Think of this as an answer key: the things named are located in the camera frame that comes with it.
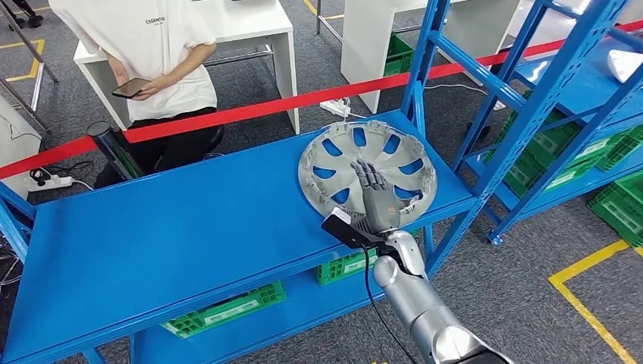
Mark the person's left hand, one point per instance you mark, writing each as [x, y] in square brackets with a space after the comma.
[153, 88]

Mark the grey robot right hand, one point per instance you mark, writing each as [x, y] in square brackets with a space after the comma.
[382, 206]

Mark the dark smartphone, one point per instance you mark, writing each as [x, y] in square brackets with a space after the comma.
[130, 88]

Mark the silver wheel hubcap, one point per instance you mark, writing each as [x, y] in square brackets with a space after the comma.
[374, 143]

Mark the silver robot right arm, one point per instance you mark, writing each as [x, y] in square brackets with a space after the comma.
[427, 311]

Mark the person's left forearm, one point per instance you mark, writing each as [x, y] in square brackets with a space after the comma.
[188, 63]

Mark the blue metal shelf rack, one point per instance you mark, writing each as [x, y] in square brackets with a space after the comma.
[176, 241]
[593, 93]

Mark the white moulded part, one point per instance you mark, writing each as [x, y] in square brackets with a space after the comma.
[628, 65]

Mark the seated person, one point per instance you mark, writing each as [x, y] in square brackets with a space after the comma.
[150, 50]

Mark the red barrier belt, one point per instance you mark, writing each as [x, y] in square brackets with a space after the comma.
[251, 110]

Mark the yellow floor tape line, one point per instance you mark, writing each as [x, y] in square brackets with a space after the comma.
[314, 9]
[35, 63]

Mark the white power strip with plugs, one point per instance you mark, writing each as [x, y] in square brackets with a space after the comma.
[50, 183]

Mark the white cabinet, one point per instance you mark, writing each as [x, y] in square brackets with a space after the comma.
[17, 145]

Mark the chrome chair base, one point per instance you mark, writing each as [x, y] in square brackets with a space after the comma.
[7, 266]

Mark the green open plastic crate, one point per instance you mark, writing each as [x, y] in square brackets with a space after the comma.
[620, 211]

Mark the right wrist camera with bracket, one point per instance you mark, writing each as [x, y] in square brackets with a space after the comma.
[349, 233]

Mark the black stanchion post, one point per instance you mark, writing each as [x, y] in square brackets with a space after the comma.
[113, 150]

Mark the grey metal frame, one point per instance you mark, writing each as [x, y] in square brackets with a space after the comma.
[30, 50]

